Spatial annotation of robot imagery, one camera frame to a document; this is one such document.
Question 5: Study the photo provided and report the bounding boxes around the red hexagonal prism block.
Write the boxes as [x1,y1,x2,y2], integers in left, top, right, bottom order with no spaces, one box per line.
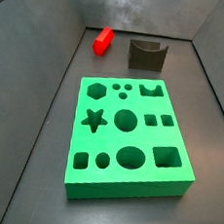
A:
[93,27,114,56]

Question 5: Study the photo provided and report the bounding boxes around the green foam shape-sorter board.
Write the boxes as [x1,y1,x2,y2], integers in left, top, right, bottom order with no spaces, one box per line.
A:
[64,77,195,199]

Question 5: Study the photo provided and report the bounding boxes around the black curved cradle stand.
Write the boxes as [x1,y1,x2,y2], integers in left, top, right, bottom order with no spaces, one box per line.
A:
[128,40,168,72]

